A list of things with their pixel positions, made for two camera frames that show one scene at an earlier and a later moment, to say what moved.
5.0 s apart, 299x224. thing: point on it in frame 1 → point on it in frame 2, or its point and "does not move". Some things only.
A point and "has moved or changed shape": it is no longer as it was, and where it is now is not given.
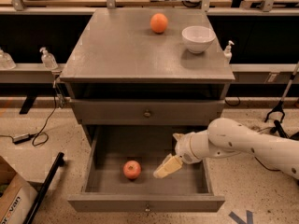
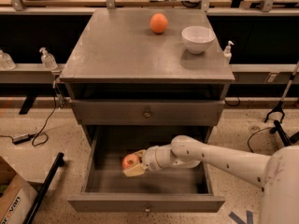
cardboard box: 17,195 does not move
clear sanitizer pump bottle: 48,59 does not move
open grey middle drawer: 119,167 does not move
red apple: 132,169 has moved or changed shape
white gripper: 184,149 → 149,159
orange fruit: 159,22 does not move
